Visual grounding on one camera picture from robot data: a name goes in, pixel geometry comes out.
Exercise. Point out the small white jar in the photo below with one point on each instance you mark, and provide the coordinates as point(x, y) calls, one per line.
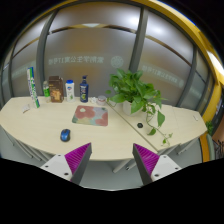
point(101, 100)

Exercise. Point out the black round desk grommet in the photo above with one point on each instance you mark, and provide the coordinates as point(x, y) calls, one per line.
point(140, 125)

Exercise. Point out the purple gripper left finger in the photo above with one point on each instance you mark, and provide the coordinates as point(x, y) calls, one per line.
point(70, 166)

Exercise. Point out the small green bottle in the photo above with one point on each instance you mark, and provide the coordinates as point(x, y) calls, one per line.
point(46, 91)

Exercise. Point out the floral mouse pad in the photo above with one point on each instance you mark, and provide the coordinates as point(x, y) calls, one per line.
point(90, 115)

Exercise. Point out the green potted plant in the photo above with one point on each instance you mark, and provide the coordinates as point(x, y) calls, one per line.
point(128, 88)

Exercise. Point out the small white card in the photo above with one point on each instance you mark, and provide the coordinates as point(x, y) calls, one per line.
point(26, 108)

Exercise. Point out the blue computer mouse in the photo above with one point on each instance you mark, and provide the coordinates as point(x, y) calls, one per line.
point(65, 135)

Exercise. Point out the white shampoo bottle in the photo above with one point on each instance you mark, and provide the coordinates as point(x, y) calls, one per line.
point(70, 91)

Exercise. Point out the dark blue bottle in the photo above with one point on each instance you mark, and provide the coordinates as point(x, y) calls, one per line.
point(84, 89)

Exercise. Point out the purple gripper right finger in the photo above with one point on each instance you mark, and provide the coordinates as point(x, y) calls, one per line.
point(151, 166)

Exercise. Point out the green white tube box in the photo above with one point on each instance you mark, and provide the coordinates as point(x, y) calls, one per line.
point(32, 87)

